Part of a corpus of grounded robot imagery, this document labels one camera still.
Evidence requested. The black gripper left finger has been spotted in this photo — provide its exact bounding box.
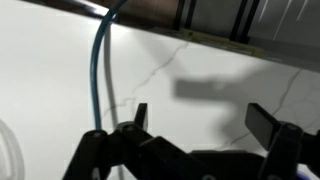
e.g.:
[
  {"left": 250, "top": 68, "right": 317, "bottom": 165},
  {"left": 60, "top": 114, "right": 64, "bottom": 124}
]
[{"left": 62, "top": 102, "right": 208, "bottom": 180}]

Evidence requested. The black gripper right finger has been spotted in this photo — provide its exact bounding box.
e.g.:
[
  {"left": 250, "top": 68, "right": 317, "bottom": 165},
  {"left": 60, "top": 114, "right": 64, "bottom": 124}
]
[{"left": 244, "top": 102, "right": 320, "bottom": 180}]

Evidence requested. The clear plastic lunchbox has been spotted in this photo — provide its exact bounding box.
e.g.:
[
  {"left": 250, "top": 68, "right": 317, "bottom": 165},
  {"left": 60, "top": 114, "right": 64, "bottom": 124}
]
[{"left": 0, "top": 119, "right": 26, "bottom": 180}]

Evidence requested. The brown wooden board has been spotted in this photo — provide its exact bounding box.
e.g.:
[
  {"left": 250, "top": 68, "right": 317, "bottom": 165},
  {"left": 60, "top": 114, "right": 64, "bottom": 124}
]
[{"left": 26, "top": 0, "right": 181, "bottom": 30}]

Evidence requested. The grey cabinet with black bars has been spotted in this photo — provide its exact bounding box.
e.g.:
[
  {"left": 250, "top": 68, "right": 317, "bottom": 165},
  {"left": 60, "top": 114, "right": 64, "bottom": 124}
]
[{"left": 173, "top": 0, "right": 320, "bottom": 73}]

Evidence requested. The blue cable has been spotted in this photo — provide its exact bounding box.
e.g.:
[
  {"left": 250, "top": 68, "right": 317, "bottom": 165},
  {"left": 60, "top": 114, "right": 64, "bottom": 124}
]
[{"left": 89, "top": 0, "right": 129, "bottom": 130}]

